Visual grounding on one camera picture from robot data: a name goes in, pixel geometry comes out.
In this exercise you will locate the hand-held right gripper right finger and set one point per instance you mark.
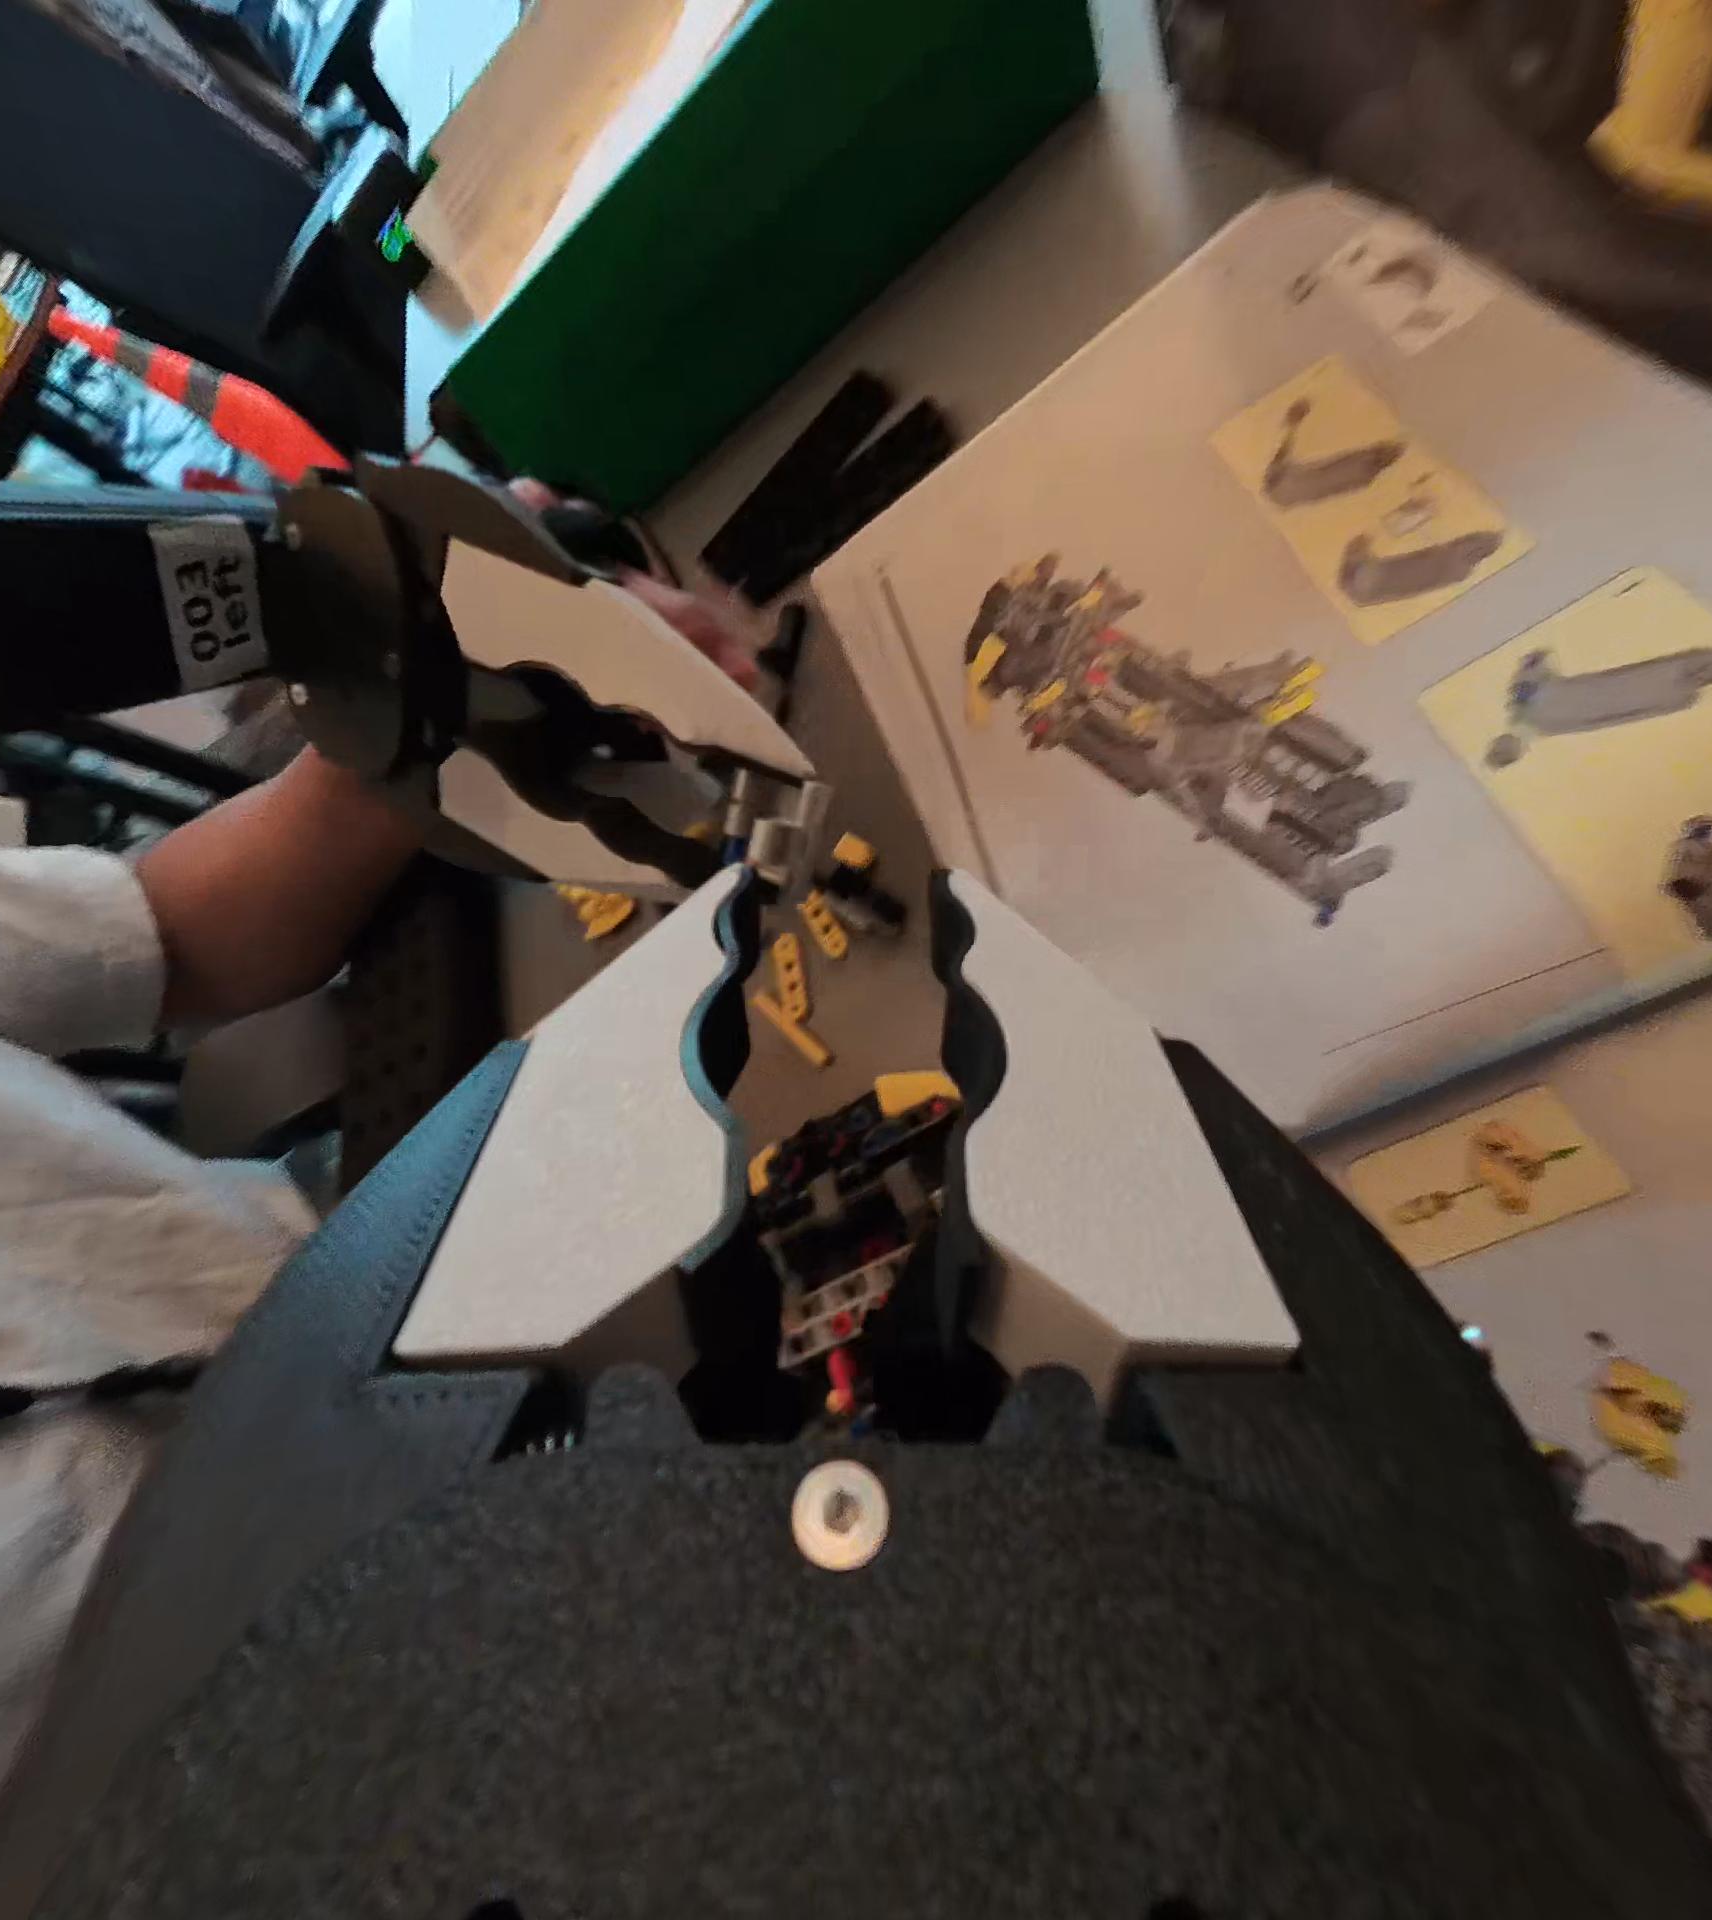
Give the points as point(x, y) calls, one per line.
point(1111, 1184)

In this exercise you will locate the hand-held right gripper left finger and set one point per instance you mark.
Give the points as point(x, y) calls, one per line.
point(587, 1184)

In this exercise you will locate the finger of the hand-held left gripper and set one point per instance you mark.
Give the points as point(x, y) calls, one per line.
point(510, 824)
point(587, 630)

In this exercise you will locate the lego car chassis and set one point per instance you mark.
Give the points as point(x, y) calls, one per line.
point(857, 1200)

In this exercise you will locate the grey lego seat piece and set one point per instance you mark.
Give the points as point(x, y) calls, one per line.
point(780, 824)

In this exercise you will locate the person's left forearm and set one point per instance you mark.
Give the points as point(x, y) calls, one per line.
point(271, 885)

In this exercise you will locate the black lego beams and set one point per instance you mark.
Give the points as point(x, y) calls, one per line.
point(827, 480)

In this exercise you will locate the pile of yellow lego beams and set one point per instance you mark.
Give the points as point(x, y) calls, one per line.
point(797, 990)

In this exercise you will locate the lego set box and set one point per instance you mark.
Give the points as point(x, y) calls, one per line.
point(1470, 121)

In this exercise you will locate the person's left hand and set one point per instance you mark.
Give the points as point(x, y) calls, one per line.
point(699, 623)

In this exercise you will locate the orange traffic cone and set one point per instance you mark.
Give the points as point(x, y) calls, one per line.
point(226, 399)

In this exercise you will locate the open instruction booklet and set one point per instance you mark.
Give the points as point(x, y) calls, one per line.
point(1170, 901)

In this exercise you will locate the black device with green light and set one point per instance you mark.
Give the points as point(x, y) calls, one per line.
point(360, 211)

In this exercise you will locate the green plastic bin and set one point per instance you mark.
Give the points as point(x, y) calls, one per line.
point(767, 224)

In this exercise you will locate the white paper sheets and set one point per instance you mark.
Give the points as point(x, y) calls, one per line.
point(541, 135)

